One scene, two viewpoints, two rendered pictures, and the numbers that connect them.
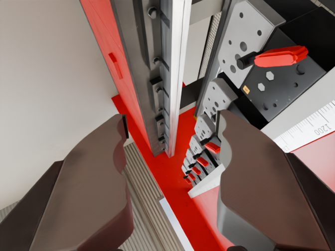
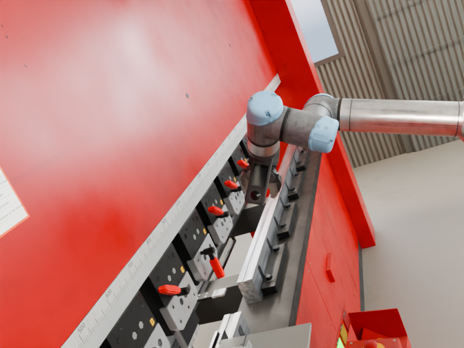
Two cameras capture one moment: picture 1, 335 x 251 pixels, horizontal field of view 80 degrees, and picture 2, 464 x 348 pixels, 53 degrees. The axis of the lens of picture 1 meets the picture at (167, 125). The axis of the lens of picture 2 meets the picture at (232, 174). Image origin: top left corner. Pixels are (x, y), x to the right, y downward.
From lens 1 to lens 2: 1.13 m
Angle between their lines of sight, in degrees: 10
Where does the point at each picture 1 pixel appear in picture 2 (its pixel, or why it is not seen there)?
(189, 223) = (286, 40)
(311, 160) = (200, 159)
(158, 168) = not seen: hidden behind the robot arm
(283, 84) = (209, 199)
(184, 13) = (246, 270)
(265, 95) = (215, 196)
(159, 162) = not seen: hidden behind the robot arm
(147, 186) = (355, 81)
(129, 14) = (288, 281)
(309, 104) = (202, 188)
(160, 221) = (342, 17)
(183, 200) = (288, 72)
